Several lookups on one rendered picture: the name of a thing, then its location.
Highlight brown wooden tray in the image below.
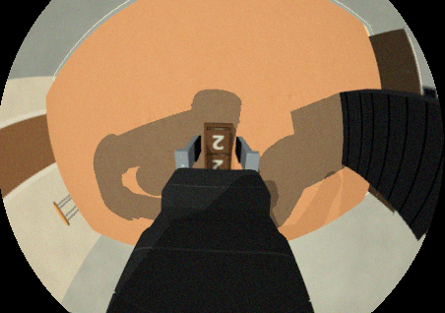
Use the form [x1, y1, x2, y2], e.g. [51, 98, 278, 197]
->
[204, 123, 233, 169]

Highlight brown calendar cube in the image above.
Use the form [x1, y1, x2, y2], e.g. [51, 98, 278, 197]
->
[207, 154, 229, 169]
[207, 127, 230, 154]

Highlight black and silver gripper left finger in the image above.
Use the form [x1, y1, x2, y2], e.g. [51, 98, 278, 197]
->
[174, 135, 201, 169]

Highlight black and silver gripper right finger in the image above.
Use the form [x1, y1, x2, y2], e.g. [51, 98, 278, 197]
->
[235, 136, 260, 171]

